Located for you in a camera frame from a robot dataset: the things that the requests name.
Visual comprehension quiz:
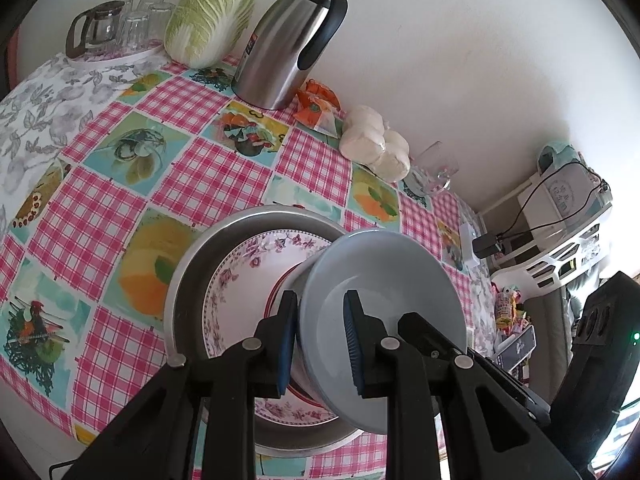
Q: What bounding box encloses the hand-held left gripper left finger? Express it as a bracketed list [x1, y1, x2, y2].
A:
[62, 290, 300, 480]

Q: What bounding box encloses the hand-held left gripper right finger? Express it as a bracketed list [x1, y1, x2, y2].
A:
[342, 289, 597, 480]

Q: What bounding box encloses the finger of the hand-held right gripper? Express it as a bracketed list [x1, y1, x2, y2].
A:
[397, 312, 552, 429]

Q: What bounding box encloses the white square bowl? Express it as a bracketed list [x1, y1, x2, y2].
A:
[295, 229, 469, 435]

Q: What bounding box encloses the floral rimmed round plate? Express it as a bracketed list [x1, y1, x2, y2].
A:
[201, 228, 346, 426]

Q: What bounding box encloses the stainless steel basin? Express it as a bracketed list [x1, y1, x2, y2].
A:
[163, 203, 391, 461]

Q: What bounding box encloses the dark printed box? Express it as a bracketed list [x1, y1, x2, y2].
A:
[497, 324, 537, 371]

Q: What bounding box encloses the colourful snack packet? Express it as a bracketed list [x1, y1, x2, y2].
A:
[493, 286, 522, 332]

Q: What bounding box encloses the white power strip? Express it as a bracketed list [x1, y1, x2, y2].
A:
[458, 222, 484, 274]

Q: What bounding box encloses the black power adapter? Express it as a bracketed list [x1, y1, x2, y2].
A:
[472, 233, 503, 260]

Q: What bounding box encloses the white plastic rack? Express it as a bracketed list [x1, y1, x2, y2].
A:
[489, 172, 616, 294]

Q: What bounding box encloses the clear glass mug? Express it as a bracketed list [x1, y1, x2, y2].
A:
[407, 140, 460, 196]

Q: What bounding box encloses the grey printed pouch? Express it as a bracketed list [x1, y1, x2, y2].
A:
[537, 142, 612, 222]

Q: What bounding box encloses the bag of white steamed buns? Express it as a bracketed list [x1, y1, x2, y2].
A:
[338, 104, 411, 184]

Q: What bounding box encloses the orange snack packet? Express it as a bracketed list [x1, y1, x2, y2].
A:
[293, 78, 346, 139]

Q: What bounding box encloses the stainless steel thermos carafe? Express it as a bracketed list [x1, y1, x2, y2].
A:
[230, 0, 355, 111]

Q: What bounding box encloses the white serving tray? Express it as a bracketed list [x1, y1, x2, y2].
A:
[66, 40, 166, 67]

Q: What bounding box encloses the grey floral tablecloth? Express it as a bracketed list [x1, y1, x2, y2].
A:
[0, 52, 497, 357]

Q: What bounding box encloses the napa cabbage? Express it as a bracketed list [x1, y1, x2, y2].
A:
[163, 0, 261, 69]

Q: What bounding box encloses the black cable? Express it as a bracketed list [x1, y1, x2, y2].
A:
[494, 159, 614, 242]

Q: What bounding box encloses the glass teapot with black handle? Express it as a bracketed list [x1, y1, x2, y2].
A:
[66, 0, 135, 60]

